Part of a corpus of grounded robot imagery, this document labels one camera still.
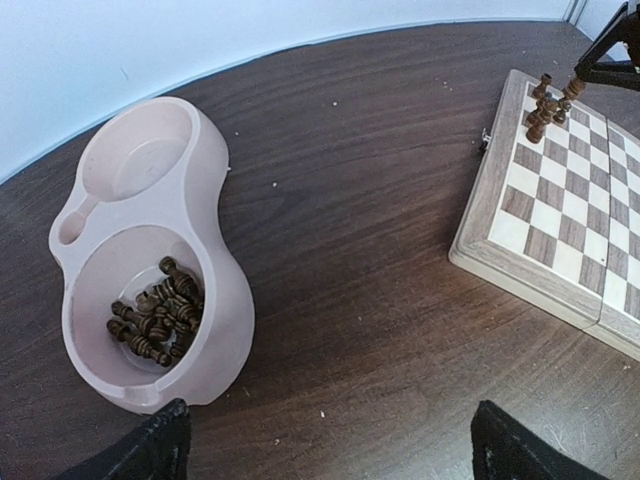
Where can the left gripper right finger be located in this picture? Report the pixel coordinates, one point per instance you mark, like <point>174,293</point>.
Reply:
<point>503,448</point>

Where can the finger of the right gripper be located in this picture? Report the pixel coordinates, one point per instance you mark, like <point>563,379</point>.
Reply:
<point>622,74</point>
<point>622,28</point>

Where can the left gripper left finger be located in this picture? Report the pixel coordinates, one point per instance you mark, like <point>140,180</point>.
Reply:
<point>156,449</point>

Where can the dark chess piece tall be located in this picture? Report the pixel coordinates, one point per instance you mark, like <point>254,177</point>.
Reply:
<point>537,123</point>

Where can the pile of dark chess pieces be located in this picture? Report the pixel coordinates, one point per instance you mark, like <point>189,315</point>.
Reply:
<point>162,324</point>

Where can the wooden chess board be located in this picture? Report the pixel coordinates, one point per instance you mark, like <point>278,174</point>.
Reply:
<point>556,223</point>

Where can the pink double pet bowl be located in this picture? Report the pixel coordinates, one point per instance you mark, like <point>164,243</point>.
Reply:
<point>147,187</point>

